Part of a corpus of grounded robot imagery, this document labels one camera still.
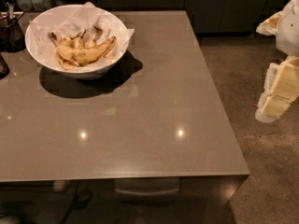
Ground black mesh utensil holder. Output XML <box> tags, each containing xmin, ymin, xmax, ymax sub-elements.
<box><xmin>0</xmin><ymin>3</ymin><xmax>25</xmax><ymax>52</ymax></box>

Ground middle small yellow banana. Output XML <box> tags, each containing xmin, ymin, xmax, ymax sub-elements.
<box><xmin>72</xmin><ymin>30</ymin><xmax>86</xmax><ymax>49</ymax></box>

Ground dark object at left edge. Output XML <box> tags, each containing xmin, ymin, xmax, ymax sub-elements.
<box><xmin>0</xmin><ymin>54</ymin><xmax>10</xmax><ymax>79</ymax></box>

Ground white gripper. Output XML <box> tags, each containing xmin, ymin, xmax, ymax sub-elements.
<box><xmin>255</xmin><ymin>0</ymin><xmax>299</xmax><ymax>123</ymax></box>

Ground large front yellow banana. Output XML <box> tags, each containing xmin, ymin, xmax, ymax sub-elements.
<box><xmin>69</xmin><ymin>36</ymin><xmax>117</xmax><ymax>63</ymax></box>

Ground left spotted yellow banana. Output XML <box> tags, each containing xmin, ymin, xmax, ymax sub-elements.
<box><xmin>48</xmin><ymin>32</ymin><xmax>78</xmax><ymax>70</ymax></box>

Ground dark cabinet fronts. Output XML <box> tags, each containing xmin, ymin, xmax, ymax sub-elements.
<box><xmin>58</xmin><ymin>0</ymin><xmax>290</xmax><ymax>34</ymax></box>

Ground white ceramic bowl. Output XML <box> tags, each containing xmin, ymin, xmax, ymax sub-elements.
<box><xmin>25</xmin><ymin>2</ymin><xmax>134</xmax><ymax>79</ymax></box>

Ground white paper bowl liner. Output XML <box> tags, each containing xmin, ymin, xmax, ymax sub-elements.
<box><xmin>25</xmin><ymin>2</ymin><xmax>135</xmax><ymax>79</ymax></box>

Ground table drawer with handle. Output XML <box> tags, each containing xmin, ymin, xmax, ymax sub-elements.
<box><xmin>114</xmin><ymin>177</ymin><xmax>179</xmax><ymax>201</ymax></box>

